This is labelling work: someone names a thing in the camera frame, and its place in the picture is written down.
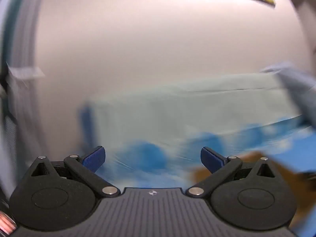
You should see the blue white printed cloth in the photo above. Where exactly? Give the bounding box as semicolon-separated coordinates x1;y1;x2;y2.
80;73;316;190

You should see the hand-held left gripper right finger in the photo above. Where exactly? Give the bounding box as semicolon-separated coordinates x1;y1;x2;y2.
185;147;284;198

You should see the grey ribbed curtain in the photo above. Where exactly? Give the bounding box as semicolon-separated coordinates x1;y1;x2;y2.
0;0;43;119

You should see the brown cardboard box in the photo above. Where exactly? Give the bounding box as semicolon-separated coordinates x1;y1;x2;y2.
190;150;316;230

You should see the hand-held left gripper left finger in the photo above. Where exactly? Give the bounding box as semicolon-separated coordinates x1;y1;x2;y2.
24;146;121;198

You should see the pale blue patterned sheet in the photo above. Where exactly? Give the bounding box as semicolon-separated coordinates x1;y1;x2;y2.
260;62;316;129

